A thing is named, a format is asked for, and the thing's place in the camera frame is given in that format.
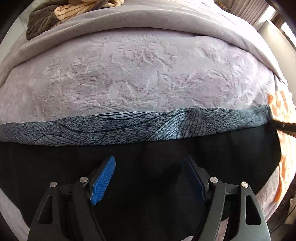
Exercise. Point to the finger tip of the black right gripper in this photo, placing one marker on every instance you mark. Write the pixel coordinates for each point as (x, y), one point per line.
(288, 128)

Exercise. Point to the lilac embossed bed blanket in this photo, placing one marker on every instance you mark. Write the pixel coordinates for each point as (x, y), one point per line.
(135, 70)

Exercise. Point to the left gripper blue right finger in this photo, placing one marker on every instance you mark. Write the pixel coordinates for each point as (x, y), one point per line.
(238, 202)

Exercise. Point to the pink curtain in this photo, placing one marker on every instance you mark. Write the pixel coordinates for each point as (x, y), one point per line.
(249, 10)

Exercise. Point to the orange patterned cloth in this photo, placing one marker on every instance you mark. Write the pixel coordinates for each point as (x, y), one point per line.
(283, 113)

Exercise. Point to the black pants with patterned trim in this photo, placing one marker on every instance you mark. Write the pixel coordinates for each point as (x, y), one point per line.
(149, 196)

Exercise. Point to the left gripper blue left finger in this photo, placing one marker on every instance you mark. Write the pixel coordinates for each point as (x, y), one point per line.
(85, 193)

